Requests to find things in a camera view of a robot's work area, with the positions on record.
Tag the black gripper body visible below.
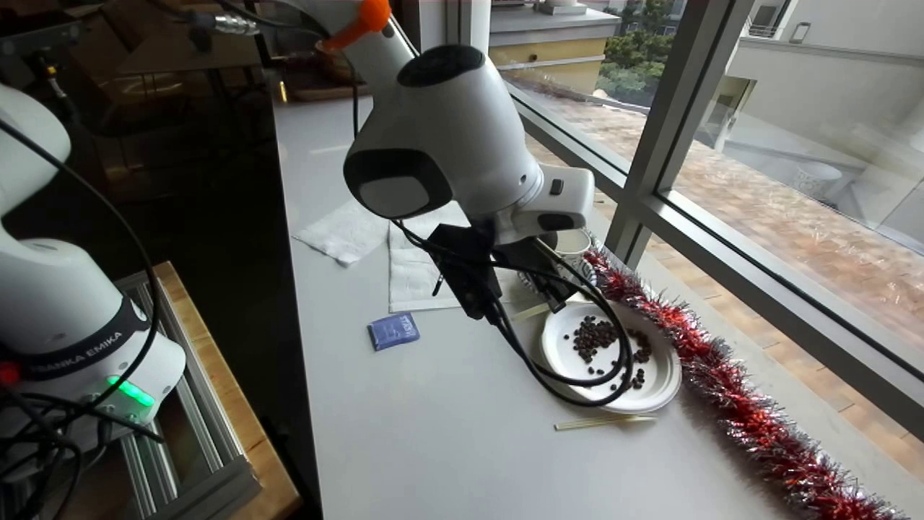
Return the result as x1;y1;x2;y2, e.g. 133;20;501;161
425;225;571;320

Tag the white paper plate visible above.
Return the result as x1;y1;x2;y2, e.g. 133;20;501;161
534;297;680;416

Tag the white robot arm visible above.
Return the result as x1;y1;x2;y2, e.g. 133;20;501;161
0;0;591;450

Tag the folded white paper towel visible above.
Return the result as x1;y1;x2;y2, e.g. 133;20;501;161
386;202;468;312

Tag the small blue packet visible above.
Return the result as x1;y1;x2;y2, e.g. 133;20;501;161
367;312;418;349

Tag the flat white paper napkin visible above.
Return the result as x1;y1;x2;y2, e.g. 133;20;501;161
298;202;386;265

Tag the pile of coffee beans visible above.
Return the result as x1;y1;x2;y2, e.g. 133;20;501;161
571;316;653;390

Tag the cream plastic fork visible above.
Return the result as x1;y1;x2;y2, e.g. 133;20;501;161
550;416;653;434

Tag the red silver tinsel garland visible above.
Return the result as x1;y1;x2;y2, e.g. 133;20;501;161
584;252;905;520

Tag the wooden side table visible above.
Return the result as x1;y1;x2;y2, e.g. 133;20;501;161
68;264;299;520

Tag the grey metal rack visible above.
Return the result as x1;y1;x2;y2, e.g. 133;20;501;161
117;275;260;520

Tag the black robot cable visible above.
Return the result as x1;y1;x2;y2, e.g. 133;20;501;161
344;76;638;411

